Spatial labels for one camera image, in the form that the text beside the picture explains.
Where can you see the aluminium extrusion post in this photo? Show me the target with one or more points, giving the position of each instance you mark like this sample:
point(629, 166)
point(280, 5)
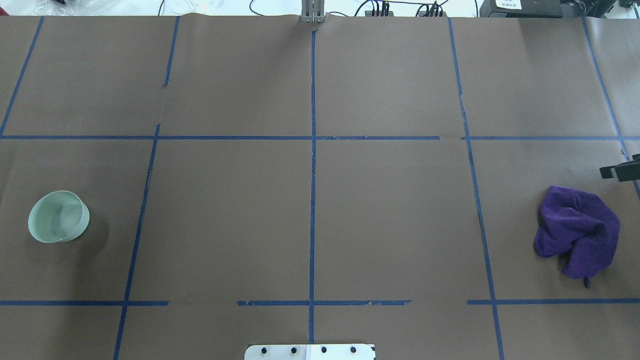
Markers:
point(313, 11)

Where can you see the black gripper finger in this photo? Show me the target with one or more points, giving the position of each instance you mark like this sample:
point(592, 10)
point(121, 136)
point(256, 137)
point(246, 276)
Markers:
point(624, 172)

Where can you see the pale green bowl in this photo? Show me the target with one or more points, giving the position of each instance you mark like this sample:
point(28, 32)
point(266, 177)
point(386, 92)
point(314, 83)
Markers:
point(58, 217)

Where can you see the purple crumpled cloth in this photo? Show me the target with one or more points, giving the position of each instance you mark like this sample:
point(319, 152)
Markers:
point(579, 226)

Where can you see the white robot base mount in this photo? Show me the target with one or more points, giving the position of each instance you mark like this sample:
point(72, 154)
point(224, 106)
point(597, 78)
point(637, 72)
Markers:
point(331, 351)

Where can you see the clear plastic bag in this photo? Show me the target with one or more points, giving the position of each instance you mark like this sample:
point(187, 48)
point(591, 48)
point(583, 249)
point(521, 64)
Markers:
point(74, 7)

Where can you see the black equipment box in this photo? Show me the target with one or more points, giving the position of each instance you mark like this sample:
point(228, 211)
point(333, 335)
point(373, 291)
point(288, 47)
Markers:
point(549, 9)

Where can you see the power strip with plugs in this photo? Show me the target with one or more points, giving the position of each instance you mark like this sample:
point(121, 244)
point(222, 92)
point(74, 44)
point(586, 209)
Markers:
point(400, 8)

